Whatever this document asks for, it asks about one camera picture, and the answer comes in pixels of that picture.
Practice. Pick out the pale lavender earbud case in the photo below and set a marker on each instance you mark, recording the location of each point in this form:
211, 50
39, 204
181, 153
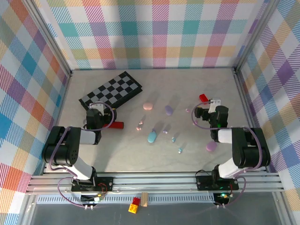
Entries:
168, 110

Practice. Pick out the orchid purple earbud case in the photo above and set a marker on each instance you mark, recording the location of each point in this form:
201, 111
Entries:
211, 146

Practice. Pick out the pink earbud case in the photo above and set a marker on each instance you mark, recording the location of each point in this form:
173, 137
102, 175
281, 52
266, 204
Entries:
148, 106

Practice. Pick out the blue earbud case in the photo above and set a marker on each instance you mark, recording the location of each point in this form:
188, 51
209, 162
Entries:
152, 137

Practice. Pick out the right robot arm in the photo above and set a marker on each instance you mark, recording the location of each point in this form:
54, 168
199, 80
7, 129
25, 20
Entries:
253, 152

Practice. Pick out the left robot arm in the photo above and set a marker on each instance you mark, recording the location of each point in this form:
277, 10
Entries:
61, 152

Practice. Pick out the red marker grey cap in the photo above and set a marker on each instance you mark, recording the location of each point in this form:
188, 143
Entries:
117, 125

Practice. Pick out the red translucent block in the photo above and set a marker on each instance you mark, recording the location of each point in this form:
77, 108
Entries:
203, 98

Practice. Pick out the black grey folding chessboard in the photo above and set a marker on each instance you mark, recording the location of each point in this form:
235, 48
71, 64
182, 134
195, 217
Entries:
110, 91

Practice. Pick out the small circuit board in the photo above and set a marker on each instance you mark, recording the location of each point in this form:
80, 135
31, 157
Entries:
97, 198
223, 196

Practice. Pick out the red toy brick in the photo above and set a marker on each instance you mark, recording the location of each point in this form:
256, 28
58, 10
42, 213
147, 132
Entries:
136, 201

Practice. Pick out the small wooden block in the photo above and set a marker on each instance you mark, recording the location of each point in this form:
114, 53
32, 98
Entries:
144, 199

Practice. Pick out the yellow toy brick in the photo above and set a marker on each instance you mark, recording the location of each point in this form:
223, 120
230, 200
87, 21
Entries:
133, 208

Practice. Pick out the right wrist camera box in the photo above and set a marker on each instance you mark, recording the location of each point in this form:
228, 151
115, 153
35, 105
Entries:
214, 104

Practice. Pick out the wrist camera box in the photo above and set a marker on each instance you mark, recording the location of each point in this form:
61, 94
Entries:
214, 104
97, 107

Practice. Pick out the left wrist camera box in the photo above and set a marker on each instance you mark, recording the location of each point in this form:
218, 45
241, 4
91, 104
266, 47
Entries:
97, 107

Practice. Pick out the aluminium side rail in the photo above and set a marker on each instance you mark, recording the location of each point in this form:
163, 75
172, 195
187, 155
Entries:
242, 93
63, 93

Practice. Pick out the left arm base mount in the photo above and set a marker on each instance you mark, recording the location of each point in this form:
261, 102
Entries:
105, 184

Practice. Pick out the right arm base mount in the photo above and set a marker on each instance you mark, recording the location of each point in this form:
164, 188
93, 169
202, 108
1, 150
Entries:
204, 184

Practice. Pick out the aluminium frame rail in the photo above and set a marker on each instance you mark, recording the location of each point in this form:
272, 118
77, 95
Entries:
152, 182

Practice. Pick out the aluminium corner post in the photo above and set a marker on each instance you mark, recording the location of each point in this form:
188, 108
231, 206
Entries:
48, 35
255, 35

